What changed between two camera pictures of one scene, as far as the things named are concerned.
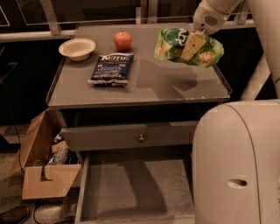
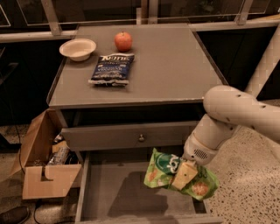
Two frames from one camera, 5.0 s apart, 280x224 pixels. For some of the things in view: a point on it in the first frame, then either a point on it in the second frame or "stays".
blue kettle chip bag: [112, 69] stays
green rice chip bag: [171, 42] → [161, 167]
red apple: [122, 41] stays
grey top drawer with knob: [129, 136] stays
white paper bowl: [77, 49] stays
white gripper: [207, 21] → [196, 151]
